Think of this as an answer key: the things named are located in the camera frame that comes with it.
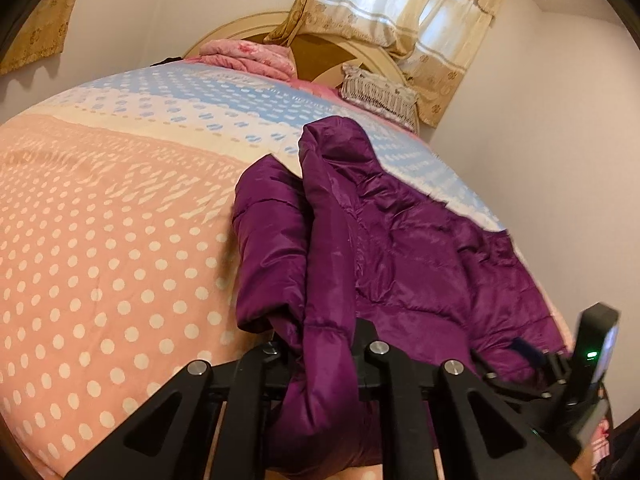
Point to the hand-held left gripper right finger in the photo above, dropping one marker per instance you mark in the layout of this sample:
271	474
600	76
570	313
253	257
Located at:
400	410

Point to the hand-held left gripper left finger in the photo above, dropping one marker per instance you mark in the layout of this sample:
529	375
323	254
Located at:
250	385

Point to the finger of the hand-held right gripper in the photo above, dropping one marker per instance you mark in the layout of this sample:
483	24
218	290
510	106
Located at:
527	350

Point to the purple puffer jacket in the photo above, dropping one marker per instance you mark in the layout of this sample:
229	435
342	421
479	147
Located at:
400	240

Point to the pink and blue dotted bedspread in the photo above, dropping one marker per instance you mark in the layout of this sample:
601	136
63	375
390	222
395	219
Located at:
100	210

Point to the beige floral window curtain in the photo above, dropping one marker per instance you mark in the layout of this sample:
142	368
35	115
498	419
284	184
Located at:
45	25
450	70

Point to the striped pillow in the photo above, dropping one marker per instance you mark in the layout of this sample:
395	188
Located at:
375	92

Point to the pink bed sheet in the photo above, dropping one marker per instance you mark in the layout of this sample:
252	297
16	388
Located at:
315	89

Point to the pink floral folded quilt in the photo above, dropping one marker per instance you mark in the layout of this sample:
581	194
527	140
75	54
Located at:
245	57

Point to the cream round bed headboard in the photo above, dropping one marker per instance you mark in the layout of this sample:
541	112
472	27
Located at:
320	55

